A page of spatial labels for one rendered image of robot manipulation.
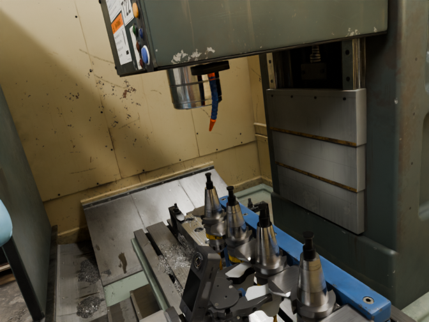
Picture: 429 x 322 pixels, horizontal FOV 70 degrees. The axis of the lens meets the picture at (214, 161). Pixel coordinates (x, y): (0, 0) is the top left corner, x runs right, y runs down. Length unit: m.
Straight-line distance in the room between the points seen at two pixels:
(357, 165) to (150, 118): 1.29
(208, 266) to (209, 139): 1.70
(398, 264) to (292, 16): 0.88
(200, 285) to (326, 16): 0.65
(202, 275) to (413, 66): 0.82
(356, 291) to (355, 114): 0.67
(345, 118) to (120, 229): 1.33
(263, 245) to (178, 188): 1.55
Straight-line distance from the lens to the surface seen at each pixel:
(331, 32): 0.85
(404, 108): 1.05
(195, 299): 0.52
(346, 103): 1.09
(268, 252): 0.55
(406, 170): 1.12
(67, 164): 1.97
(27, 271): 1.28
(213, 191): 0.71
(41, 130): 1.94
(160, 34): 0.63
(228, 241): 0.64
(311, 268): 0.46
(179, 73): 0.92
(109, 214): 1.97
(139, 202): 2.00
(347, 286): 0.52
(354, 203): 1.20
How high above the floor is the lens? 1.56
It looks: 18 degrees down
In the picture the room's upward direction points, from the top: 9 degrees counter-clockwise
